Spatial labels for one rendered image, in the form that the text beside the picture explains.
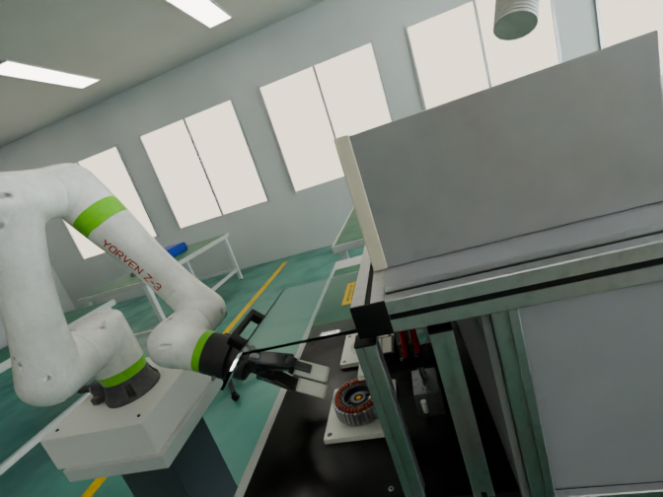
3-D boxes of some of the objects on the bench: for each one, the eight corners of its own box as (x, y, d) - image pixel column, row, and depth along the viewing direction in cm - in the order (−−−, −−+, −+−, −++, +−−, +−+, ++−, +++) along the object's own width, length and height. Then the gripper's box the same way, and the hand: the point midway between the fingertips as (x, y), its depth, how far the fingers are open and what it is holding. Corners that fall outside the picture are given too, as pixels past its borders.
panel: (521, 497, 48) (478, 313, 41) (447, 297, 111) (424, 209, 103) (530, 497, 48) (487, 311, 41) (450, 296, 110) (428, 208, 103)
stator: (333, 431, 70) (328, 416, 69) (340, 392, 80) (335, 380, 79) (387, 424, 67) (382, 408, 66) (387, 386, 78) (382, 372, 77)
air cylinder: (419, 417, 68) (412, 394, 66) (416, 391, 75) (410, 370, 73) (446, 414, 67) (439, 390, 65) (440, 388, 74) (434, 366, 72)
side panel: (536, 516, 48) (491, 314, 40) (528, 494, 51) (484, 303, 43) (786, 500, 41) (790, 255, 33) (761, 477, 44) (759, 247, 36)
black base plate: (241, 522, 61) (236, 512, 61) (314, 332, 121) (312, 326, 121) (522, 502, 50) (520, 490, 49) (449, 304, 110) (448, 298, 110)
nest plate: (325, 445, 69) (323, 440, 68) (335, 392, 83) (333, 389, 83) (398, 435, 65) (397, 430, 65) (397, 383, 79) (395, 379, 79)
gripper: (229, 319, 68) (334, 347, 66) (248, 360, 88) (329, 382, 86) (213, 356, 64) (325, 387, 61) (237, 390, 84) (321, 413, 82)
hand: (322, 383), depth 74 cm, fingers open, 13 cm apart
